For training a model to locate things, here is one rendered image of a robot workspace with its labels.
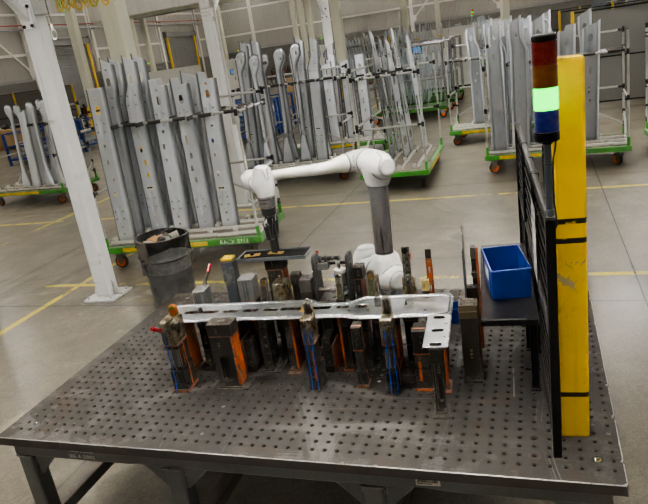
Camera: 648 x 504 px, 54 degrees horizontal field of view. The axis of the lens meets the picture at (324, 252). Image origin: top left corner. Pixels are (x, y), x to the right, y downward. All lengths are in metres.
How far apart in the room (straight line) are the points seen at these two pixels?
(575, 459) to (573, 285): 0.60
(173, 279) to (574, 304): 4.17
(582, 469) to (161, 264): 4.21
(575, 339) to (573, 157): 0.62
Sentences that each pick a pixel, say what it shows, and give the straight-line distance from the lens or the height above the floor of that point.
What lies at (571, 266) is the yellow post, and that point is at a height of 1.35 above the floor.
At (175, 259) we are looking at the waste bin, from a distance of 5.74.
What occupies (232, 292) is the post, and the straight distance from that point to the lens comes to 3.38.
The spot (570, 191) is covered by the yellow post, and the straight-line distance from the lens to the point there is 2.12.
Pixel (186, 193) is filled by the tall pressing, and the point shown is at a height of 0.68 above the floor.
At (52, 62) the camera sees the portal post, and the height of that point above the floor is 2.32.
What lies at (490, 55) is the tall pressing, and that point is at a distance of 9.55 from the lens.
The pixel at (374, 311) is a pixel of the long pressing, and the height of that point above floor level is 1.00.
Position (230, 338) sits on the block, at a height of 0.96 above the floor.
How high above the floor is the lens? 2.14
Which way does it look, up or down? 18 degrees down
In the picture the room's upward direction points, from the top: 9 degrees counter-clockwise
